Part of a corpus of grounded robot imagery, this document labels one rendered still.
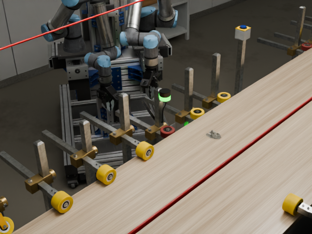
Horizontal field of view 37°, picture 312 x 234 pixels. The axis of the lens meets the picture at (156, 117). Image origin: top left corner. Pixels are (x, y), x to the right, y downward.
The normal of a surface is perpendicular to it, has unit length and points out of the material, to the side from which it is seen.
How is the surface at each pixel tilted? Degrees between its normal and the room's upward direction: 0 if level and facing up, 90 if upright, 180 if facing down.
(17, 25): 90
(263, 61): 0
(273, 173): 0
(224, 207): 0
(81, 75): 90
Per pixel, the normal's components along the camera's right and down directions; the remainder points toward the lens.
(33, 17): 0.66, 0.39
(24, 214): -0.02, -0.85
